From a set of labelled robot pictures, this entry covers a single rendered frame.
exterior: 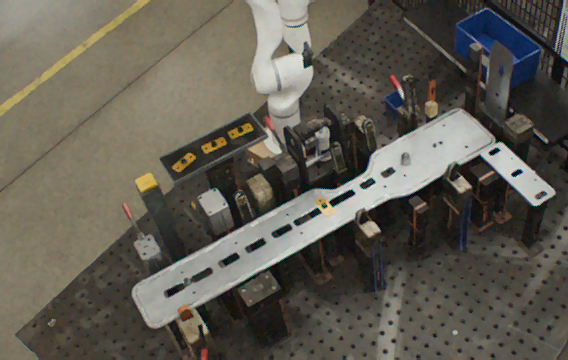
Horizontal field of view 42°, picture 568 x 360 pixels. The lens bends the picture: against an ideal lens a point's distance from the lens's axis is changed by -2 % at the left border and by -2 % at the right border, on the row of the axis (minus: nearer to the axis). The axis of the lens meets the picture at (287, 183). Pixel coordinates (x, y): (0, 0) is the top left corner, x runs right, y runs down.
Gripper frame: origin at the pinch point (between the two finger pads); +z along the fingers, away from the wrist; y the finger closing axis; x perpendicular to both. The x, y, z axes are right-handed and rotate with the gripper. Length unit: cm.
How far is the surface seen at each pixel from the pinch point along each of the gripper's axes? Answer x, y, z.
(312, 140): -4.4, 9.2, 29.0
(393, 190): 12, 33, 45
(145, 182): -60, -8, 29
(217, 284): -56, 31, 45
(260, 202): -29, 14, 40
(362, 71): 53, -51, 75
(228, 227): -42, 13, 45
